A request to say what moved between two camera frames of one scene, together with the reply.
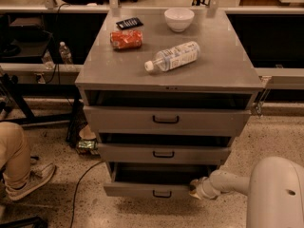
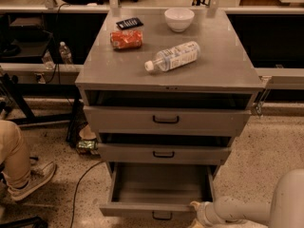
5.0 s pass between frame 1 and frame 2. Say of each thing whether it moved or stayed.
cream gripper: moved
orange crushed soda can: stayed
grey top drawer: stayed
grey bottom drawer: moved
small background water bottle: stayed
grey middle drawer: stayed
